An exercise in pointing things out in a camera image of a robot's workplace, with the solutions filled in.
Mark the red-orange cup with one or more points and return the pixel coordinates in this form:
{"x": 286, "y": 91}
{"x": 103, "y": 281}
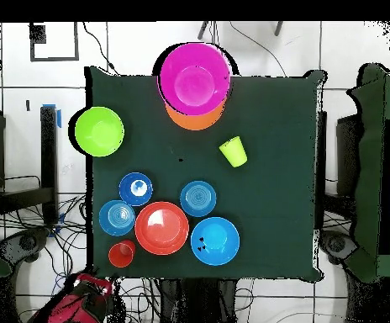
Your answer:
{"x": 121, "y": 254}

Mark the large light orange bowl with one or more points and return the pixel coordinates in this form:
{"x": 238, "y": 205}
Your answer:
{"x": 195, "y": 122}

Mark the large pink bowl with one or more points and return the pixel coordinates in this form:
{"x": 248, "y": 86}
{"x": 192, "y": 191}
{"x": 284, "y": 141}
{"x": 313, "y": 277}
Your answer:
{"x": 195, "y": 80}

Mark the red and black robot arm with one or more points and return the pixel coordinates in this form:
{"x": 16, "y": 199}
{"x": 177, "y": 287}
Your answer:
{"x": 67, "y": 313}

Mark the small light blue bowl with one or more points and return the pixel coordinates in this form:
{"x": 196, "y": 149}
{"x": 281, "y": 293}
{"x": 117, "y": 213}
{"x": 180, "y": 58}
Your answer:
{"x": 198, "y": 199}
{"x": 117, "y": 218}

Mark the black chair base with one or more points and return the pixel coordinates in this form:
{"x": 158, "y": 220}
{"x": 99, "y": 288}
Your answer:
{"x": 27, "y": 242}

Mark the shallow red-orange bowl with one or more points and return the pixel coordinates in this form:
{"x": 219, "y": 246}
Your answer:
{"x": 161, "y": 228}

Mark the small dark blue bowl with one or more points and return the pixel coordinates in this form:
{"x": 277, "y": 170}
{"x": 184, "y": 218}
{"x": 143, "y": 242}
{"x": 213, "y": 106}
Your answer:
{"x": 127, "y": 195}

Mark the medium blue bowl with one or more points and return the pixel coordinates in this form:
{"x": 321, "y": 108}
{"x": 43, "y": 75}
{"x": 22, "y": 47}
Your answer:
{"x": 215, "y": 242}

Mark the light green bowl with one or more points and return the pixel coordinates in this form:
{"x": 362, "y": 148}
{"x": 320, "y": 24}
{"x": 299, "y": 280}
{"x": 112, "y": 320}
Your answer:
{"x": 99, "y": 131}

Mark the light green cup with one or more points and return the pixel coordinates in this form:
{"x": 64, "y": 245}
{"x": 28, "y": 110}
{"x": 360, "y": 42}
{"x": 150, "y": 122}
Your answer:
{"x": 234, "y": 151}

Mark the dark green tablecloth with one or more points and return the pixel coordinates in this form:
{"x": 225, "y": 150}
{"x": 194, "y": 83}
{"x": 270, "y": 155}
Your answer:
{"x": 275, "y": 168}

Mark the dark grey chair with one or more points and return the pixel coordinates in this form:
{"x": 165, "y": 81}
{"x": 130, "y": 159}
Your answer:
{"x": 336, "y": 244}

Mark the grey tripod legs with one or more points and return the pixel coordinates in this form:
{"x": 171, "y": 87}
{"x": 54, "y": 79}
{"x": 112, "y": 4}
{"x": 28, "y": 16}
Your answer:
{"x": 203, "y": 31}

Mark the black bench frame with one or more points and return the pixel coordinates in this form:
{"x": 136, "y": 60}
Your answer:
{"x": 48, "y": 151}

